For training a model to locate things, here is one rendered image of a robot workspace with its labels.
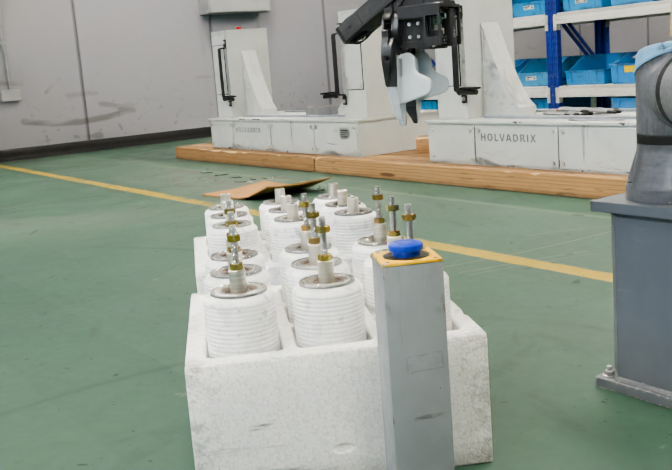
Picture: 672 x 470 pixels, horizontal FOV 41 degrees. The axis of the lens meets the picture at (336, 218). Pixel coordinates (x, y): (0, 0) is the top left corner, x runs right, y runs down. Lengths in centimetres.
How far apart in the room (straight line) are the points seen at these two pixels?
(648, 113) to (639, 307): 29
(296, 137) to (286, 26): 364
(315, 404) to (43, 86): 646
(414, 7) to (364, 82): 331
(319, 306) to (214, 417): 19
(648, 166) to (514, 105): 247
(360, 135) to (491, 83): 81
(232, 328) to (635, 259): 62
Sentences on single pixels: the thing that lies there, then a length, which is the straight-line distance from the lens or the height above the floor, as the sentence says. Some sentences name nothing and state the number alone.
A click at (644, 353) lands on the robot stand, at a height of 7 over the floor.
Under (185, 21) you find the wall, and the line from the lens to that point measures 797.
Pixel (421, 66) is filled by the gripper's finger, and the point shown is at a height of 53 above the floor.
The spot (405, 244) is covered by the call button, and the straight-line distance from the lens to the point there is 102.
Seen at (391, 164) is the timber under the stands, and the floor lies 7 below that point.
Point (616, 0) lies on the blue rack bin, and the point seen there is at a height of 83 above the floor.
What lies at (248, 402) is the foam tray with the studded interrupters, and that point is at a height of 13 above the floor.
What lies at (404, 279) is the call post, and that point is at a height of 29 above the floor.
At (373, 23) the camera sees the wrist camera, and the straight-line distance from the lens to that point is 121.
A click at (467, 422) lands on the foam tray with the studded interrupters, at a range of 122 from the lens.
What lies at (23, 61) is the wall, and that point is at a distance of 746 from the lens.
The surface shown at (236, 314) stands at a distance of 116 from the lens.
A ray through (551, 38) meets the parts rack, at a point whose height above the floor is 61.
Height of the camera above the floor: 54
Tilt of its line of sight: 10 degrees down
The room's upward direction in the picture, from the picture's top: 4 degrees counter-clockwise
